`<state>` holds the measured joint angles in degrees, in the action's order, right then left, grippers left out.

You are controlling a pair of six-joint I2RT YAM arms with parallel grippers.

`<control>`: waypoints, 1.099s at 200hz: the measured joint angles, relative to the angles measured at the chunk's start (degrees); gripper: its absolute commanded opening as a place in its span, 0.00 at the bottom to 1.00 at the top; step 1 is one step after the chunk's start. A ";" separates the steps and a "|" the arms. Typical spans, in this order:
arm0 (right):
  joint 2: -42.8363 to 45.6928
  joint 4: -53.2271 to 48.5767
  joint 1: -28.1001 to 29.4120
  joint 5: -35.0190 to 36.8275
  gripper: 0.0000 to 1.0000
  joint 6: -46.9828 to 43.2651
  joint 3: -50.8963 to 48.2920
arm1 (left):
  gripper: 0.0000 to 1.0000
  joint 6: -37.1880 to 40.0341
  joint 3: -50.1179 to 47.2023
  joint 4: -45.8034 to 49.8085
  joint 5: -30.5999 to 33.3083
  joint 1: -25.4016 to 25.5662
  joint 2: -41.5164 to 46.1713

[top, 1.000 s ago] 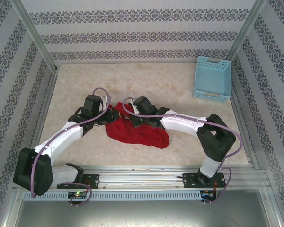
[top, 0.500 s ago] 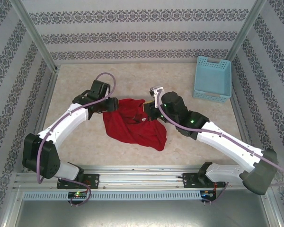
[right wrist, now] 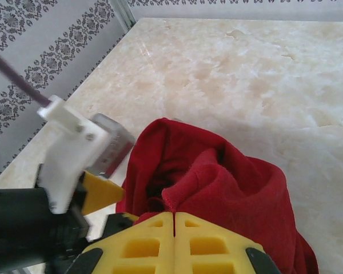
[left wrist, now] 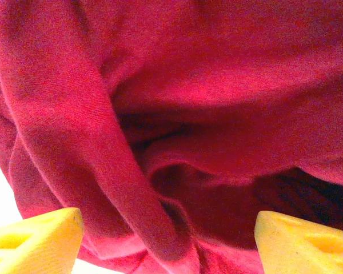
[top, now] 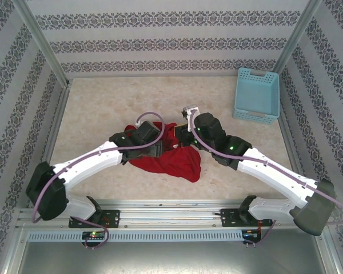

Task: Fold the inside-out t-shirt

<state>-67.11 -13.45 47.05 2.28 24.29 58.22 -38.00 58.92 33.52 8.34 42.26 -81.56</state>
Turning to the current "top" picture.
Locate red t-shirt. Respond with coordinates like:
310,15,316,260
122,122,203,183

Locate light blue plastic basket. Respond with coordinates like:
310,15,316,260
232,67,281,126

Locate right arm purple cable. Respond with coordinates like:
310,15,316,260
185,110,343,249

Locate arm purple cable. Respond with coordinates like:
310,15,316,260
31,111,166,251
185,110,343,249

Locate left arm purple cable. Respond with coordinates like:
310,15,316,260
31,111,166,251

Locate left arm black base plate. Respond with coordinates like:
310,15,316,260
68,209,121,229

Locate aluminium table side rail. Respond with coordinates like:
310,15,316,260
27,81,72,208
274,72,317,206

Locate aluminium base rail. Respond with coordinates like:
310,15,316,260
17,199,324,229

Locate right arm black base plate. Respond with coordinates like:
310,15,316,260
220,207,274,228

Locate slotted grey cable duct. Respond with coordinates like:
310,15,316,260
27,229,244,243

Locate aluminium frame post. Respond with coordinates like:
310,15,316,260
273,0,324,75
11,0,71,88

